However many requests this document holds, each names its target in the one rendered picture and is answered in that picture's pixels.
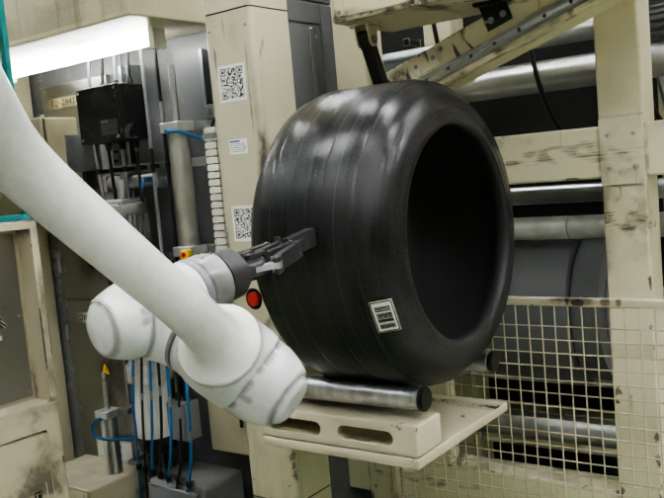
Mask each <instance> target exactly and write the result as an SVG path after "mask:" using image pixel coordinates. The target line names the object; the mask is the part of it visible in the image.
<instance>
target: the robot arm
mask: <svg viewBox="0 0 664 498"><path fill-rule="evenodd" d="M0 192H1V193H2V194H4V195H5V196H6V197H7V198H9V199H10V200H11V201H12V202H13V203H15V204H16V205H17V206H18V207H19V208H21V209H22V210H23V211H25V212H26V213H27V214H28V215H29V216H31V217H32V218H33V219H34V220H35V221H37V222H38V223H39V224H40V225H42V226H43V227H44V228H45V229H46V230H48V231H49V232H50V233H51V234H53V235H54V236H55V237H56V238H58V239H59V240H60V241H61V242H63V243H64V244H65V245H66V246H68V247H69V248H70V249H71V250H73V251H74V252H75V253H76V254H78V255H79V256H80V257H81V258H83V259H84V260H85V261H86V262H88V263H89V264H90V265H92V266H93V267H94V268H95V269H97V270H98V271H99V272H100V273H102V274H103V275H104V276H105V277H107V278H108V279H109V280H110V281H112V282H113V283H114V284H113V285H111V286H109V287H108V288H106V289H105V290H103V291H102V292H101V293H99V294H98V295H97V296H96V297H95V298H94V299H93V300H92V301H91V303H90V306H89V309H88V312H87V318H86V326H87V332H88V335H89V337H90V340H91V342H92V344H93V346H94V347H95V349H96V350H97V351H98V352H99V353H100V354H101V355H102V356H104V357H105V358H108V359H114V360H137V359H140V358H144V359H145V360H148V361H152V362H156V363H159V364H162V365H165V366H167V367H169V368H171V369H172V370H174V371H175V372H176V373H177V374H179V375H180V376H181V377H182V378H183V380H184V381H185V382H186V383H187V384H188V385H189V386H190V387H191V388H192V389H194V390H195V391H196V392H197V393H199V394H200V395H201V396H203V397H204V398H206V399H207V400H208V401H210V402H211V403H213V404H215V405H217V406H218V407H220V408H221V409H223V410H224V411H226V412H227V413H229V414H231V415H232V416H234V417H236V418H237V419H240V420H242V421H245V422H248V423H251V424H255V425H260V426H272V425H274V424H280V423H282V422H284V421H285V420H287V419H288V418H289V416H290V415H291V414H292V413H293V412H294V410H295V409H296V408H297V406H298V405H299V403H300V402H301V400H302V398H303V396H304V395H305V393H306V389H307V380H306V371H305V368H304V367H303V365H302V363H301V361H300V360H299V358H298V357H297V355H296V354H295V353H294V352H293V350H292V349H291V348H290V347H289V346H287V345H286V344H285V343H284V342H282V341H281V340H280V339H279V337H278V335H277V334H276V333H275V332H274V331H272V330H271V329H270V328H268V327H267V326H266V325H264V324H263V323H261V322H260V321H259V320H258V319H256V318H255V317H254V316H252V315H251V314H250V313H249V312H248V311H247V310H245V309H244V308H242V307H240V306H237V305H233V304H231V303H232V302H233V300H235V299H237V298H239V297H241V296H243V295H244V294H245V293H246V292H248V290H249V287H250V285H251V282H252V281H255V280H257V279H259V278H260V277H261V276H263V275H264V274H266V273H269V272H270V271H271V270H273V273H276V274H277V275H279V274H281V273H283V272H284V269H285V268H287V267H288V266H290V265H291V264H292V263H294V262H295V261H297V260H298V259H300V258H301V257H302V252H304V251H306V250H308V249H310V248H312V247H314V246H316V245H317V241H316V236H315V231H314V228H305V229H304V230H301V231H299V232H297V233H294V234H292V235H290V236H288V237H285V238H283V239H282V242H281V238H280V236H276V237H274V242H273V243H271V244H270V242H265V243H263V244H260V245H257V246H254V247H251V248H248V249H245V250H242V251H239V252H235V251H233V250H230V249H221V250H219V251H216V252H214V253H210V254H200V253H198V254H197V255H195V256H192V257H189V258H187V259H184V260H180V261H177V262H175V263H174V264H173V263H172V262H171V261H170V260H168V259H167V258H166V257H165V256H164V255H163V254H162V253H161V252H160V251H159V250H158V249H157V248H156V247H154V246H153V245H152V244H151V243H150V242H149V241H148V240H147V239H146V238H145V237H144V236H143V235H141V234H140V233H139V232H138V231H137V230H136V229H135V228H134V227H133V226H132V225H131V224H130V223H128V222H127V221H126V220H125V219H124V218H123V217H122V216H121V215H120V214H119V213H118V212H117V211H116V210H114V209H113V208H112V207H111V206H110V205H109V204H108V203H107V202H106V201H105V200H104V199H102V198H101V197H100V196H99V195H98V194H97V193H96V192H95V191H94V190H93V189H92V188H91V187H89V186H88V185H87V184H86V183H85V182H84V181H83V180H82V179H81V178H80V177H79V176H78V175H77V174H76V173H75V172H74V171H72V170H71V169H70V168H69V167H68V166H67V165H66V164H65V163H64V162H63V161H62V160H61V159H60V158H59V157H58V155H57V154H56V153H55V152H54V151H53V150H52V149H51V148H50V147H49V146H48V144H47V143H46V142H45V141H44V140H43V138H42V137H41V136H40V134H39V133H38V131H37V130H36V129H35V127H34V126H33V124H32V123H31V121H30V119H29V118H28V116H27V114H26V112H25V111H24V109H23V107H22V105H21V103H20V101H19V99H18V98H17V96H16V94H15V92H14V90H13V88H12V86H11V84H10V82H9V80H8V78H7V76H6V74H5V72H4V70H3V68H2V66H1V63H0Z"/></svg>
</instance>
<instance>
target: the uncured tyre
mask: <svg viewBox="0 0 664 498"><path fill-rule="evenodd" d="M305 228H314V231H315V236H316V241H317V245H316V246H314V247H312V248H310V249H308V250H306V251H304V252H302V257H301V258H300V259H298V260H297V261H295V262H294V263H292V264H291V265H290V266H288V267H287V268H285V269H284V272H283V273H281V274H279V275H277V274H276V273H273V270H271V271H270V272H269V273H266V274H264V275H263V276H261V277H260V278H259V279H257V284H258V287H259V291H260V294H261V297H262V299H263V301H264V303H265V306H266V308H267V310H268V312H269V314H270V317H271V319H272V321H273V323H274V325H275V327H276V329H277V331H278V332H279V334H280V336H281V337H282V339H283V340H284V342H285V343H286V345H287V346H289V347H290V348H291V349H292V350H293V352H294V353H295V354H296V355H297V357H298V358H299V359H300V360H301V361H302V362H304V363H305V364H306V365H308V366H309V367H311V368H312V369H314V370H316V371H318V372H320V373H323V374H326V375H328V376H330V377H339V378H349V379H359V380H370V381H380V382H391V383H401V384H412V385H422V386H432V385H436V384H441V383H445V382H448V381H450V380H452V379H454V378H456V377H457V376H459V375H460V374H462V373H463V372H464V371H465V370H466V369H467V368H468V367H469V366H470V365H471V364H472V363H473V362H474V361H475V360H476V359H477V358H478V357H479V356H480V355H481V354H482V352H483V351H484V350H485V349H486V347H487V346H488V345H489V343H490V342H491V340H492V338H493V336H494V334H495V333H496V330H497V328H498V326H499V324H500V321H501V319H502V316H503V313H504V310H505V306H506V303H507V299H508V295H509V290H510V285H511V280H512V272H513V263H514V245H515V231H514V214H513V205H512V197H511V191H510V186H509V181H508V176H507V172H506V168H505V165H504V162H503V159H502V156H501V153H500V150H499V147H498V145H497V143H496V140H495V138H494V136H493V134H492V132H491V130H490V129H489V127H488V125H487V124H486V122H485V121H484V119H483V118H482V117H481V115H480V114H479V113H478V112H477V111H476V110H475V109H474V108H473V107H472V106H471V105H470V104H469V103H467V102H466V101H465V100H464V99H463V98H462V97H461V96H460V95H459V94H457V93H456V92H455V91H454V90H452V89H451V88H449V87H447V86H445V85H443V84H441V83H437V82H432V81H426V80H420V79H406V80H400V81H394V82H387V83H381V84H375V85H369V86H363V87H357V88H350V89H344V90H338V91H332V92H329V93H326V94H323V95H321V96H319V97H317V98H316V99H314V100H312V101H310V102H308V103H306V104H305V105H303V106H302V107H300V108H299V109H298V110H297V111H295V112H294V113H293V114H292V115H291V116H290V117H289V118H288V120H287V121H286V122H285V123H284V125H283V126H282V128H281V129H280V131H279V132H278V134H277V135H276V137H275V139H274V141H273V143H272V145H271V147H270V149H269V152H268V154H267V157H266V159H265V162H264V164H263V167H262V170H261V172H260V175H259V179H258V182H257V186H256V190H255V195H254V200H253V206H252V215H251V247H254V246H257V245H260V244H263V243H265V242H270V244H271V243H273V242H274V237H276V236H280V238H281V242H282V239H283V238H285V237H288V236H290V235H292V234H294V233H297V232H299V231H301V230H304V229H305ZM389 298H391V299H392V302H393V305H394V308H395V311H396V314H397V317H398V320H399V323H400V325H401V328H402V329H400V330H395V331H389V332H383V333H378V331H377V328H376V326H375V323H374V318H373V315H372V313H371V310H370V307H369V302H373V301H378V300H384V299H389Z"/></svg>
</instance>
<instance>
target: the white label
mask: <svg viewBox="0 0 664 498"><path fill-rule="evenodd" d="M369 307H370V310H371V313H372V315H373V320H374V323H375V326H376V328H377V331H378V333H383V332H389V331H395V330H400V329H402V328H401V325H400V323H399V320H398V317H397V314H396V311H395V308H394V305H393V302H392V299H391V298H389V299H384V300H378V301H373V302H369Z"/></svg>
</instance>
